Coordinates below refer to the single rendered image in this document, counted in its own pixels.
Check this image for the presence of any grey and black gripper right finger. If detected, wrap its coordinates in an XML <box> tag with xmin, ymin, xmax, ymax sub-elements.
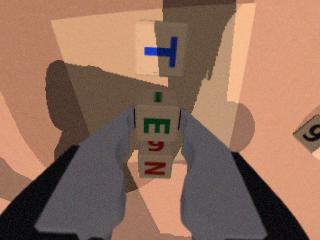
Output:
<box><xmin>178</xmin><ymin>107</ymin><xmax>310</xmax><ymax>240</ymax></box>

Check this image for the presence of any tan mat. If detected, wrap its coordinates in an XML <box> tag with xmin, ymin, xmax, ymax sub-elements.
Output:
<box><xmin>51</xmin><ymin>3</ymin><xmax>256</xmax><ymax>148</ymax></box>

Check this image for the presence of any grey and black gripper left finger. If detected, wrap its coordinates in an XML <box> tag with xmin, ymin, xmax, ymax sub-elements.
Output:
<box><xmin>0</xmin><ymin>105</ymin><xmax>136</xmax><ymax>240</ymax></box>

